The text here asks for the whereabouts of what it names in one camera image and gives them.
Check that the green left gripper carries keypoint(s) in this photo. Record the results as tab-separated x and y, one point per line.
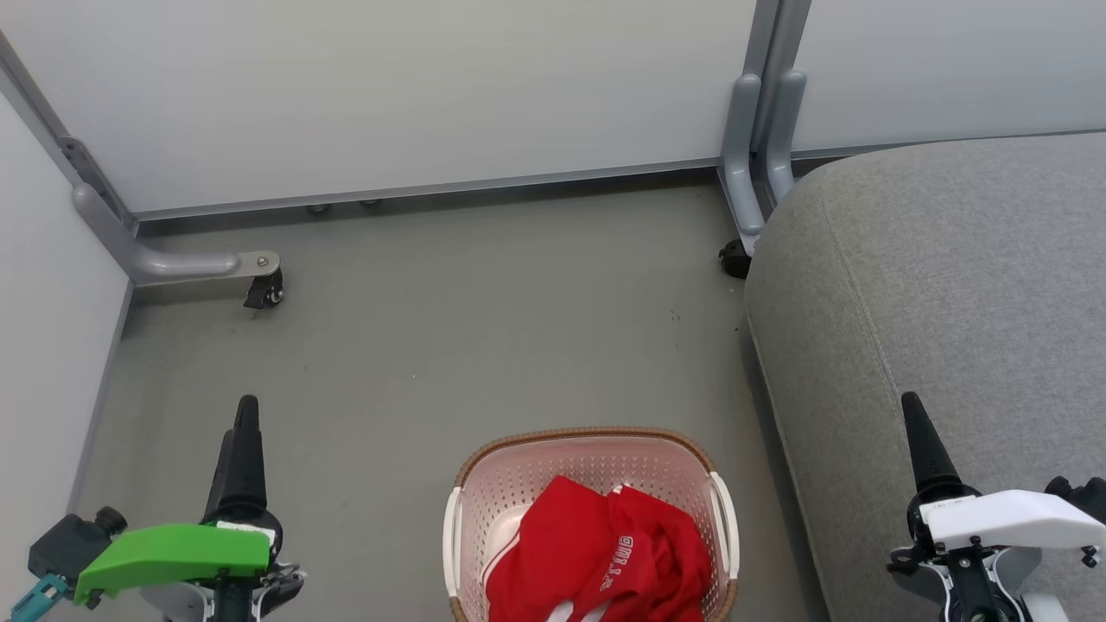
173	553

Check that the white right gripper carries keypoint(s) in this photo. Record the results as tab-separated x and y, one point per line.
1002	518

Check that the red garment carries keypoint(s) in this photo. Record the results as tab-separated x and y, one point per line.
596	561

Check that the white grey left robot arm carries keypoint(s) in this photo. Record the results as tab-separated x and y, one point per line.
177	603

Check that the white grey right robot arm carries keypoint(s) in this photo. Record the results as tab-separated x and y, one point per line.
1045	609

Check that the grey fabric sofa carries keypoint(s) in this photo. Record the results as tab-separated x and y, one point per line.
950	302

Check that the black caster under single foot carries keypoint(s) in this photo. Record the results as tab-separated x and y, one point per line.
263	292

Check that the teal connector piece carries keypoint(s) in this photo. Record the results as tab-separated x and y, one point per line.
34	598

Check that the black caster under double foot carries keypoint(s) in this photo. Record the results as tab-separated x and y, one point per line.
734	259

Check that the pink perforated laundry basket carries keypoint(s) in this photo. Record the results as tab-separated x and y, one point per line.
518	492

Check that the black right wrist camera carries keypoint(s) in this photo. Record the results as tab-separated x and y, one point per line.
1080	497

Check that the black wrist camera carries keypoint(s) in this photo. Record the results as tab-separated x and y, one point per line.
73	544
1080	497

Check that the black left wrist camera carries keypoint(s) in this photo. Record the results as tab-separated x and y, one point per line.
73	544

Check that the grey partition post single foot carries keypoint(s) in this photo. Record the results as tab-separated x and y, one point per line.
155	259

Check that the grey partition post double foot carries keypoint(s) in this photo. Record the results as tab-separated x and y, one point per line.
752	147

